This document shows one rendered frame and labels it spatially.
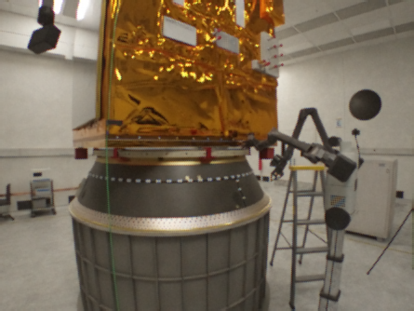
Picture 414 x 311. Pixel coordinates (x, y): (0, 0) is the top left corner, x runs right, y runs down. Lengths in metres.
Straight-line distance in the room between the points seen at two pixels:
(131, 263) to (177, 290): 0.40
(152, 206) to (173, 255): 0.39
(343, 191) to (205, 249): 1.03
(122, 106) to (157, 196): 0.69
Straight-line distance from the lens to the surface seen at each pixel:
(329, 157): 1.33
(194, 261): 1.75
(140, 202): 1.70
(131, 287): 1.93
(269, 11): 2.93
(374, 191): 4.74
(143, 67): 1.63
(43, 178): 6.41
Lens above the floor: 1.76
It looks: 3 degrees down
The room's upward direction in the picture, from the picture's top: straight up
